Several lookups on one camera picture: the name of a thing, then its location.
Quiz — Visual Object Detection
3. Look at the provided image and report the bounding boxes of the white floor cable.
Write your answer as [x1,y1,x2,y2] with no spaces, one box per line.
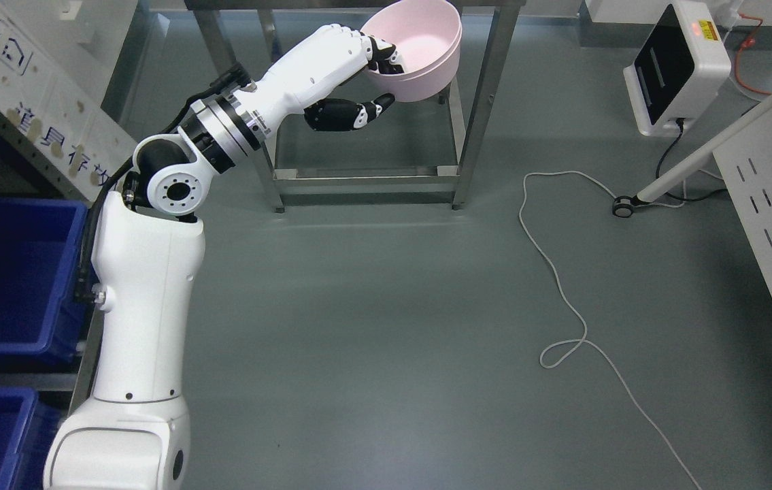
[518,170,703,490]

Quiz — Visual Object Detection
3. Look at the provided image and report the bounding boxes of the black power cable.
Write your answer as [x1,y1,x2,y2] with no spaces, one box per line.
[654,119,730,203]

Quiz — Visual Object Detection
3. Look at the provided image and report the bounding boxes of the orange cable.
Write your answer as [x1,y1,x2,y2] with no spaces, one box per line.
[733,15,772,96]

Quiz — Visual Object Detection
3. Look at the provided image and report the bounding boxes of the stainless steel table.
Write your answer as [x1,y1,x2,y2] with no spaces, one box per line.
[185,0,529,214]

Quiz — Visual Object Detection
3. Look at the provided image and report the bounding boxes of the white black box device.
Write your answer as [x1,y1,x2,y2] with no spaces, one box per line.
[622,1,731,137]

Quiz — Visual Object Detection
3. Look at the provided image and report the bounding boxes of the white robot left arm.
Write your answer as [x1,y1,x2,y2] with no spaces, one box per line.
[41,64,271,489]

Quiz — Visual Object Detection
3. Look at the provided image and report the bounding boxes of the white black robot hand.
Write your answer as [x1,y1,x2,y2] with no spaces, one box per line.
[242,24,405,131]

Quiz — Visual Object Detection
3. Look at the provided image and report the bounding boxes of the white labelled shelf sign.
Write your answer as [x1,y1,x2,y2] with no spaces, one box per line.
[0,1,136,201]

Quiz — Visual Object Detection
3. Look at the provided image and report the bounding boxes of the pink bowl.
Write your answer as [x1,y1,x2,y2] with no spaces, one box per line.
[360,1,463,80]
[362,22,463,103]

